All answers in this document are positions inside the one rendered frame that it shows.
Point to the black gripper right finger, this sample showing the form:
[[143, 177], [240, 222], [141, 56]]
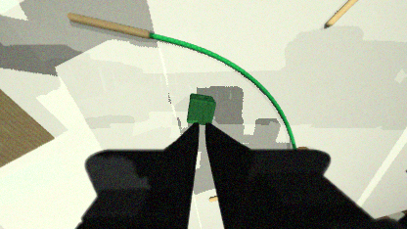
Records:
[[235, 168]]

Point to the green block with hole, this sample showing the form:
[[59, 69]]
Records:
[[201, 109]]

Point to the thin wooden stick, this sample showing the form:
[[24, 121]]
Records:
[[340, 12], [213, 199]]

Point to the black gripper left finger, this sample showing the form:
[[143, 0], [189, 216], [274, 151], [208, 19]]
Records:
[[172, 167]]

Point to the green string with wooden stick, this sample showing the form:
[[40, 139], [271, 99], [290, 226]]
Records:
[[146, 34]]

